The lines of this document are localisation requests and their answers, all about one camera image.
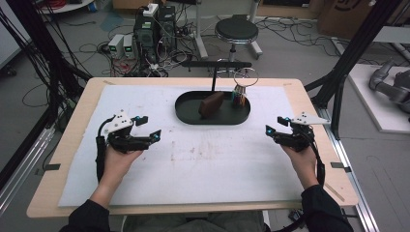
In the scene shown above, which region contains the aluminium rail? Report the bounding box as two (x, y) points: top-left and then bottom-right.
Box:
(314, 105), (382, 232)
(0, 126), (56, 216)

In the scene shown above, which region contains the white power adapter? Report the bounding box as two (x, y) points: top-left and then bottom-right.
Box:
(142, 3), (160, 18)

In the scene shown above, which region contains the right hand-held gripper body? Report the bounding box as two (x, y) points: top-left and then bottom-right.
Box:
(274, 111), (332, 154)

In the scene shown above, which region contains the key ring with coloured tags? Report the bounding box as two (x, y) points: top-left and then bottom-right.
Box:
(230, 67), (260, 108)

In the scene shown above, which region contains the brown zip pouch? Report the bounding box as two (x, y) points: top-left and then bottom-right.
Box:
(197, 91), (226, 120)

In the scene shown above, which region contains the white table mat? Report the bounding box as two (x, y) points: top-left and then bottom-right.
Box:
(57, 84), (306, 208)

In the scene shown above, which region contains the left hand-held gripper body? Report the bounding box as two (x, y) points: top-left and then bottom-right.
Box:
(102, 109), (153, 155)

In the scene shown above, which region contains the white platform board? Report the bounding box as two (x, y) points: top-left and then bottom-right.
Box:
(347, 63), (410, 135)

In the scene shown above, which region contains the black frame post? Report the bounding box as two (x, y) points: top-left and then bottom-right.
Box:
(304, 0), (404, 140)

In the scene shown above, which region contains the person's left hand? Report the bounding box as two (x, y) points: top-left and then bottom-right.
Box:
(102, 145), (145, 191)

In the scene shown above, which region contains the round white table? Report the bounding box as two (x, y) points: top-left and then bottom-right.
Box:
(38, 0), (97, 15)

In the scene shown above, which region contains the grey bench power supply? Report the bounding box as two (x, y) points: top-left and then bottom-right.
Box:
(107, 33), (126, 60)
(123, 34), (136, 60)

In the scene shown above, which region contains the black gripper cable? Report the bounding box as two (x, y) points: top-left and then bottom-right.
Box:
(304, 129), (327, 188)
(95, 115), (116, 183)

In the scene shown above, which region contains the black computer tower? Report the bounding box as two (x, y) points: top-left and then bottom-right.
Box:
(158, 5), (178, 52)
(132, 13), (160, 65)

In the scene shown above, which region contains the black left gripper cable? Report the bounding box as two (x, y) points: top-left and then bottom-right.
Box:
(95, 115), (116, 183)

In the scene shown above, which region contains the black round stool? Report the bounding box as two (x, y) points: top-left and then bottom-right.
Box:
(214, 14), (264, 63)

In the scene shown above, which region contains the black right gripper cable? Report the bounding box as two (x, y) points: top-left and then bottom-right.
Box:
(304, 129), (327, 188)

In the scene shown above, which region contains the black frame with cable bundle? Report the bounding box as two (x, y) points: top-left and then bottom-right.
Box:
(0, 0), (94, 133)

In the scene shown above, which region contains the white metal table leg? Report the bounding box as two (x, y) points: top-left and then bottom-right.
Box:
(192, 0), (210, 61)
(247, 0), (264, 61)

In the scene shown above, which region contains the black rack with oval tray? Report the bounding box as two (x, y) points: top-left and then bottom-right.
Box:
(174, 60), (252, 127)

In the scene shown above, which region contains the person's right hand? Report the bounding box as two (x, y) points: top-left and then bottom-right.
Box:
(279, 143), (321, 191)

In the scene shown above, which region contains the cardboard box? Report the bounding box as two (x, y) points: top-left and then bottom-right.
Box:
(316, 0), (410, 41)

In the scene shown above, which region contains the tangle of floor cables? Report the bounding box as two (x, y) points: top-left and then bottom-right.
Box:
(257, 15), (339, 58)

